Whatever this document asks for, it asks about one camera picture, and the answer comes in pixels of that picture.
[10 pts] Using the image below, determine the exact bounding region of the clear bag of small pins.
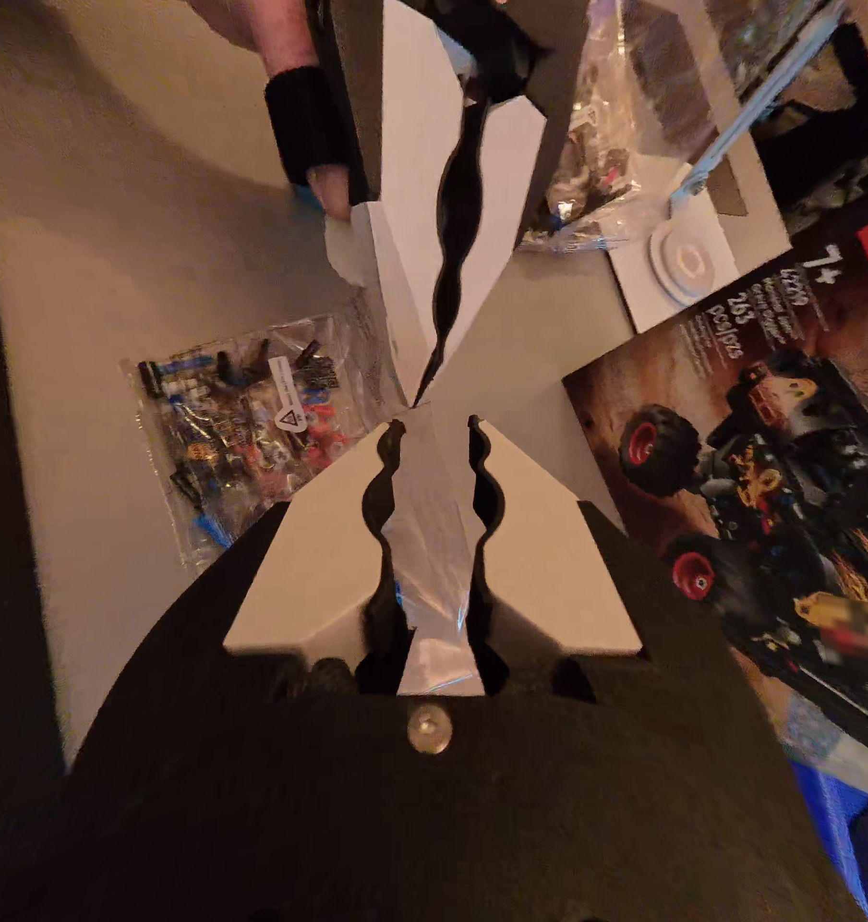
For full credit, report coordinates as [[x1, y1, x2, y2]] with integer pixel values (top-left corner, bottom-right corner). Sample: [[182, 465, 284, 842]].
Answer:
[[119, 311, 480, 697]]

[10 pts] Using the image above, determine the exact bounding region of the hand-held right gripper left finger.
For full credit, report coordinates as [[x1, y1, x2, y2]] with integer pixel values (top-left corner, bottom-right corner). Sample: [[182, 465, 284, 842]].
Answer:
[[223, 420, 417, 696]]

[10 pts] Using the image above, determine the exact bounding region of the clear bag of toy pieces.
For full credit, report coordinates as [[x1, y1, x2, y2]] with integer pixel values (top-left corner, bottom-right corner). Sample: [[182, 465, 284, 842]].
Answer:
[[515, 0, 698, 255]]

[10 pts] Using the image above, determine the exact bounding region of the grey desk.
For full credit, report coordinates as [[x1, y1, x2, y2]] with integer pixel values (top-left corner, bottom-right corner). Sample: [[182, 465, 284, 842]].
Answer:
[[0, 0, 637, 768]]

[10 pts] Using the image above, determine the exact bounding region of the dark toy truck box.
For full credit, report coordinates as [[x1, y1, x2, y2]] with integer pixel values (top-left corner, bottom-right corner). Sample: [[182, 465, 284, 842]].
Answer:
[[562, 212, 868, 766]]

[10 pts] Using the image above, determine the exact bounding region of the white sign stand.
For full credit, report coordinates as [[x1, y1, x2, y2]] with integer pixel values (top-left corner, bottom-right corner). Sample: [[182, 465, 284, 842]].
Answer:
[[609, 0, 849, 334]]

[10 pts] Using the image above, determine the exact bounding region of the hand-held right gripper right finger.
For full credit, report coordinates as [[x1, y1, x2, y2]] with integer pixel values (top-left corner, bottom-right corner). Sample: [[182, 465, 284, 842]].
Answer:
[[466, 414, 644, 696]]

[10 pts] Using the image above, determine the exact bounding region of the person's left hand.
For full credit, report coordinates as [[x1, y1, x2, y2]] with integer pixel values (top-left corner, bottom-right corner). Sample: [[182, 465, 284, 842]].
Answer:
[[189, 0, 353, 222]]

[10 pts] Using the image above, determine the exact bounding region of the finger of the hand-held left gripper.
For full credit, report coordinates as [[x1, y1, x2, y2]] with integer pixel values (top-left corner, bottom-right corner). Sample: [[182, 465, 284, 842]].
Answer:
[[366, 0, 472, 404], [418, 92, 548, 402]]

